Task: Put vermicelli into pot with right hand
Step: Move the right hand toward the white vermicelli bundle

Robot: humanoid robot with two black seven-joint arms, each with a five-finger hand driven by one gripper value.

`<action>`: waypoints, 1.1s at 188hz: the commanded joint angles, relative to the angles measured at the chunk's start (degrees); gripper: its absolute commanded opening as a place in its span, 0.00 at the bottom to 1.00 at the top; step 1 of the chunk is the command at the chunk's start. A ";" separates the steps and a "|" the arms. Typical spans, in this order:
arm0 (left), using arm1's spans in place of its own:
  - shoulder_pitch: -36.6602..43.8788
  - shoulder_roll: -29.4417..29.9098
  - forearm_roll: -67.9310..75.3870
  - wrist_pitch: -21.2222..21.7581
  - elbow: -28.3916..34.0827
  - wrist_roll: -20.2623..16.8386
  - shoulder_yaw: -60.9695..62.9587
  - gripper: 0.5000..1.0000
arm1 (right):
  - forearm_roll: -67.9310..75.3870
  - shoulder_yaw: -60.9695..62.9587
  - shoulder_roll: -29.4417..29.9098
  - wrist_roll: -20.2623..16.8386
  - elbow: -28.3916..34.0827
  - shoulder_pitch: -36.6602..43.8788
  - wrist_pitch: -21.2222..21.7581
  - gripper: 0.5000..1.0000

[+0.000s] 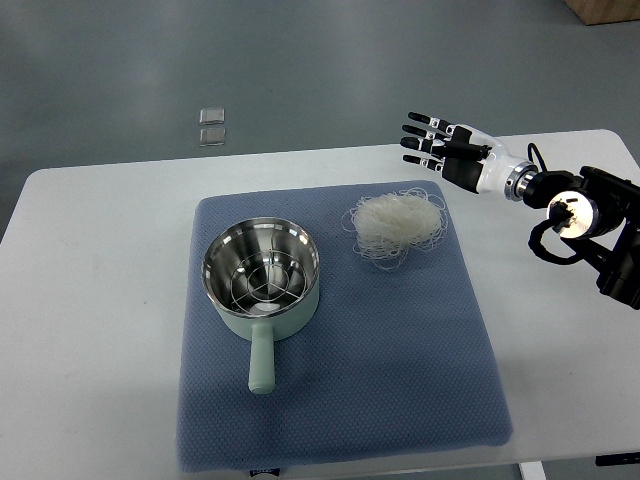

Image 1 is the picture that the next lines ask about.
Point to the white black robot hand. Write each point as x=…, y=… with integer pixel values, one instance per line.
x=464, y=156

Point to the white vermicelli bundle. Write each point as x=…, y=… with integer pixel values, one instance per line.
x=388, y=227

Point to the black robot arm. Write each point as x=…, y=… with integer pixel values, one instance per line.
x=591, y=217

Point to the mint green steel pot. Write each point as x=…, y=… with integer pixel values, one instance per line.
x=234, y=245

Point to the brown cardboard box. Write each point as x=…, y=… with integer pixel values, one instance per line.
x=600, y=12

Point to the blue textured mat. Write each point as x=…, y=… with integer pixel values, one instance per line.
x=393, y=362

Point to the upper metal floor plate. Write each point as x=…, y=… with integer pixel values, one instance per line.
x=212, y=116

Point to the white table leg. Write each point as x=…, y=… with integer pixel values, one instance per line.
x=532, y=471

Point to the wire steaming rack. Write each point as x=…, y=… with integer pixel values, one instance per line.
x=266, y=282

